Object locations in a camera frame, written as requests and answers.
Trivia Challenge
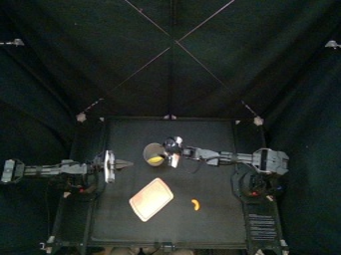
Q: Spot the thin diagonal cord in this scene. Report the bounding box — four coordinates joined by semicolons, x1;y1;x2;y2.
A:
123;0;259;118
81;0;235;115

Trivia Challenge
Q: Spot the pink rectangular tray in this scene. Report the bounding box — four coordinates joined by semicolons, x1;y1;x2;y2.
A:
128;177;175;223

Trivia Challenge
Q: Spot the grey bowl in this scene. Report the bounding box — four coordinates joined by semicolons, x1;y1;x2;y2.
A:
141;141;169;168

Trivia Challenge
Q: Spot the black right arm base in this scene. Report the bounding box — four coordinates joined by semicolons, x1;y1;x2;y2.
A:
230;164;284;204

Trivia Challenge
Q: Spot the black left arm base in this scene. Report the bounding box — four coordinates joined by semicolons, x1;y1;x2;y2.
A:
61;175;106;201

